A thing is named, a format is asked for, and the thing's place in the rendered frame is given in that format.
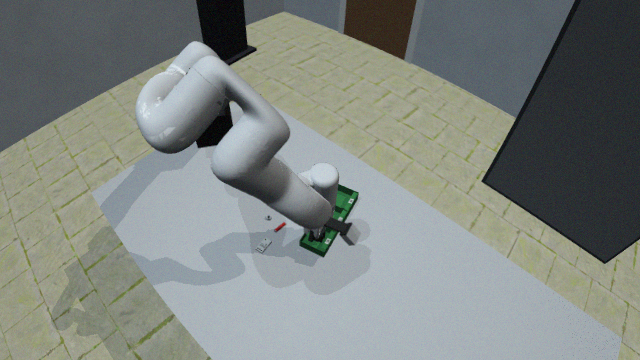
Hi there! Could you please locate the green three-compartment bin rack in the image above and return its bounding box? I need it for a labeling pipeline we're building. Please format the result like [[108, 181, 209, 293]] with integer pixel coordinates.
[[300, 184, 359, 257]]

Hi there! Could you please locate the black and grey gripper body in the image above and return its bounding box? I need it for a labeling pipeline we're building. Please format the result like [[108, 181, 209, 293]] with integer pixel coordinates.
[[304, 211, 334, 239]]

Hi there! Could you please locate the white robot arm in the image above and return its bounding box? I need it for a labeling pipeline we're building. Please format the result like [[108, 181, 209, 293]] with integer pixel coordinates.
[[135, 41, 361, 246]]

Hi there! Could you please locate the white domino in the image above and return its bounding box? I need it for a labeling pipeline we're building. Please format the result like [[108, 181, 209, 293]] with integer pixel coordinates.
[[255, 237, 272, 253]]

